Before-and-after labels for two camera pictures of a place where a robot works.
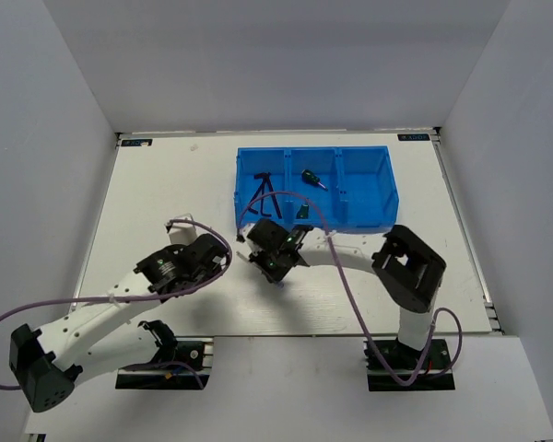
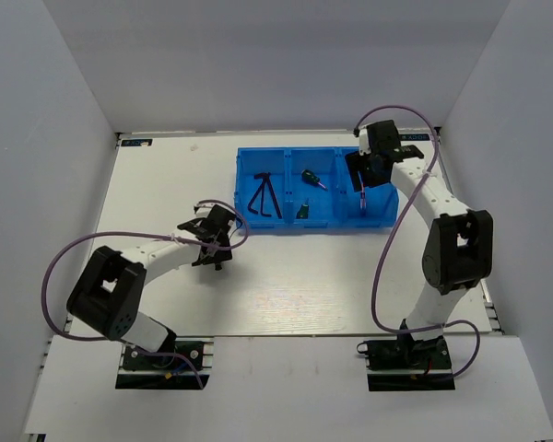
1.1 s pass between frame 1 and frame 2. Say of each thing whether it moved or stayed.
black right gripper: moved
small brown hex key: stayed
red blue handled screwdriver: moved
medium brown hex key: stayed
